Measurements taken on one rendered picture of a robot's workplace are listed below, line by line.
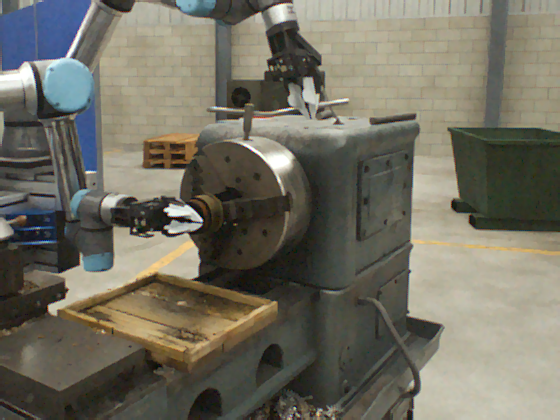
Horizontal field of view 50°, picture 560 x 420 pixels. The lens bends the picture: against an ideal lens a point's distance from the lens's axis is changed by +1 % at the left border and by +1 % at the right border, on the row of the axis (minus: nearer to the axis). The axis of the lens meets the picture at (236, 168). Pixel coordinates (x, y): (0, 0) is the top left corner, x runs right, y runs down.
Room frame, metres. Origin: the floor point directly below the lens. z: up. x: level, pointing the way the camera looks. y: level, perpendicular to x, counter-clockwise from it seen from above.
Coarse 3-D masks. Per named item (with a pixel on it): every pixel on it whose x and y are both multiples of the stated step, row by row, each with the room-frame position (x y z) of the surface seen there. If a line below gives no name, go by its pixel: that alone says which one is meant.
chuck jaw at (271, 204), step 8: (232, 200) 1.35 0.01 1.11; (240, 200) 1.33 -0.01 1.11; (248, 200) 1.31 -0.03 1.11; (256, 200) 1.31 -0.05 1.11; (264, 200) 1.30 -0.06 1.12; (272, 200) 1.31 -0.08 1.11; (280, 200) 1.32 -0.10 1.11; (288, 200) 1.34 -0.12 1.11; (224, 208) 1.31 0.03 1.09; (232, 208) 1.31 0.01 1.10; (240, 208) 1.31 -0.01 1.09; (248, 208) 1.31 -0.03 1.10; (256, 208) 1.31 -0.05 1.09; (264, 208) 1.30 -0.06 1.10; (272, 208) 1.30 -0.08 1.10; (280, 208) 1.32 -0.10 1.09; (288, 208) 1.33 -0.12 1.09; (224, 216) 1.31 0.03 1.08; (232, 216) 1.30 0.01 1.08; (240, 216) 1.31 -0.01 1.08; (248, 216) 1.30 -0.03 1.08; (256, 216) 1.31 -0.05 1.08
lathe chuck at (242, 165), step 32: (224, 160) 1.41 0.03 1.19; (256, 160) 1.36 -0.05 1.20; (288, 160) 1.40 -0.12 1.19; (192, 192) 1.47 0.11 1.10; (256, 192) 1.36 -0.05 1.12; (288, 192) 1.34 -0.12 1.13; (256, 224) 1.36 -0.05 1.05; (288, 224) 1.32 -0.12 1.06; (224, 256) 1.41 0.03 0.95; (256, 256) 1.36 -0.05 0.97
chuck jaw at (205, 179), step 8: (200, 152) 1.45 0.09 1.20; (192, 160) 1.41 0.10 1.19; (200, 160) 1.41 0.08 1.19; (208, 160) 1.44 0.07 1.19; (192, 168) 1.42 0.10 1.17; (200, 168) 1.40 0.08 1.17; (208, 168) 1.41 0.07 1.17; (192, 176) 1.41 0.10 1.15; (200, 176) 1.37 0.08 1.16; (208, 176) 1.39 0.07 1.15; (216, 176) 1.41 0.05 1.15; (192, 184) 1.39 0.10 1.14; (200, 184) 1.37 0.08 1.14; (208, 184) 1.37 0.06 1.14; (216, 184) 1.39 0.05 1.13; (200, 192) 1.35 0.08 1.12; (208, 192) 1.35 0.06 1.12; (216, 192) 1.37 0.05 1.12; (224, 192) 1.40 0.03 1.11
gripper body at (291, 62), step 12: (288, 24) 1.35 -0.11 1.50; (276, 36) 1.35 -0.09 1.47; (288, 36) 1.36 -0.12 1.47; (276, 48) 1.34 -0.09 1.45; (288, 48) 1.34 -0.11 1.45; (276, 60) 1.35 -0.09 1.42; (288, 60) 1.32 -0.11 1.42; (300, 60) 1.33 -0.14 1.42; (312, 60) 1.37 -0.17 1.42; (276, 72) 1.34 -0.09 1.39; (288, 72) 1.32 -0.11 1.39; (300, 72) 1.32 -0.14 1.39
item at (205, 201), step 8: (192, 200) 1.29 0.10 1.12; (200, 200) 1.30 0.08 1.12; (208, 200) 1.30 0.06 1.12; (216, 200) 1.31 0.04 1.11; (192, 208) 1.33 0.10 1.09; (200, 208) 1.27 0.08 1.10; (208, 208) 1.28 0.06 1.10; (216, 208) 1.30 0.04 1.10; (200, 216) 1.26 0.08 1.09; (208, 216) 1.27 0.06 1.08; (216, 216) 1.29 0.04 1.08; (208, 224) 1.28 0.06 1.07; (216, 224) 1.30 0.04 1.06; (192, 232) 1.27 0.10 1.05; (200, 232) 1.28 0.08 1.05; (208, 232) 1.31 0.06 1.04
